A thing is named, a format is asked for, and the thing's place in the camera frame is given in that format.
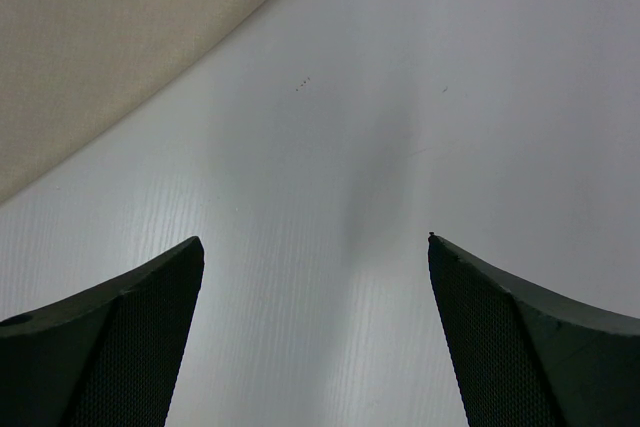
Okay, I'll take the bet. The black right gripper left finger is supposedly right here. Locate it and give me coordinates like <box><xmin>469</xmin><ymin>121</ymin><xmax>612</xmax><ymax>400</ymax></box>
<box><xmin>1</xmin><ymin>237</ymin><xmax>204</xmax><ymax>426</ymax></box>

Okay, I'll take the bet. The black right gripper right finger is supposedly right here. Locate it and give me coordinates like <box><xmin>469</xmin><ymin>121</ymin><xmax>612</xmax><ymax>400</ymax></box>
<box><xmin>428</xmin><ymin>234</ymin><xmax>639</xmax><ymax>426</ymax></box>

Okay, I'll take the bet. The beige cloth napkin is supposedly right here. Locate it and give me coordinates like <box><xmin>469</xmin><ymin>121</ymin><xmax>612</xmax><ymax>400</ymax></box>
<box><xmin>1</xmin><ymin>0</ymin><xmax>267</xmax><ymax>199</ymax></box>

